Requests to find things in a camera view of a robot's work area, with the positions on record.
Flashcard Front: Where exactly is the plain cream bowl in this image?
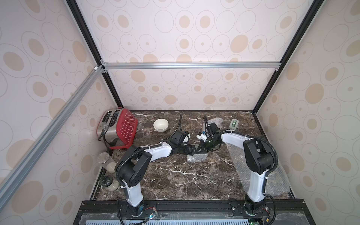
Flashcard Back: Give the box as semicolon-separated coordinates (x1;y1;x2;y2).
153;119;169;133

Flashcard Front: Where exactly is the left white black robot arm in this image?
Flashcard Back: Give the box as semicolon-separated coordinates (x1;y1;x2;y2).
115;142;196;208

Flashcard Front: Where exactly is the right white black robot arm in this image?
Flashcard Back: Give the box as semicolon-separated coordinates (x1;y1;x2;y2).
196;130;278;204

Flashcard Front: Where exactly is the white green small device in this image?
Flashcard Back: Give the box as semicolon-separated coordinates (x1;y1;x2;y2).
229;119;239;131

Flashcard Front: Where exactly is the red silver toaster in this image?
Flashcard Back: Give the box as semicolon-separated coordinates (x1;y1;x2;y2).
97;107;138;150

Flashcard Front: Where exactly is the upper glass jar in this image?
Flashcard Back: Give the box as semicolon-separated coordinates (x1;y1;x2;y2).
97;152;116;173

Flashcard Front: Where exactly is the glass jar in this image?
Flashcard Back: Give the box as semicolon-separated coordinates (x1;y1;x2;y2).
97;152;116;173
99;175;119;192

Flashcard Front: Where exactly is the lower glass jar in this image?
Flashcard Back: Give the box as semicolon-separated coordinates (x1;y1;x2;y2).
99;175;119;192

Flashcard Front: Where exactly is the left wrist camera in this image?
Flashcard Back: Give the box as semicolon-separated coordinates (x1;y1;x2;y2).
170;130;190;145

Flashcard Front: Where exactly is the horizontal aluminium frame bar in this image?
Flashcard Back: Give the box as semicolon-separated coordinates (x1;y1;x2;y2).
103;61;281;70

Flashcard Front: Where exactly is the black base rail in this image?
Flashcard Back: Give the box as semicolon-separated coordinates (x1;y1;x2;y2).
74;199;315;225

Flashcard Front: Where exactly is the diagonal aluminium frame bar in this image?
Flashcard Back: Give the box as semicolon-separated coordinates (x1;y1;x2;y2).
1;65;105;210

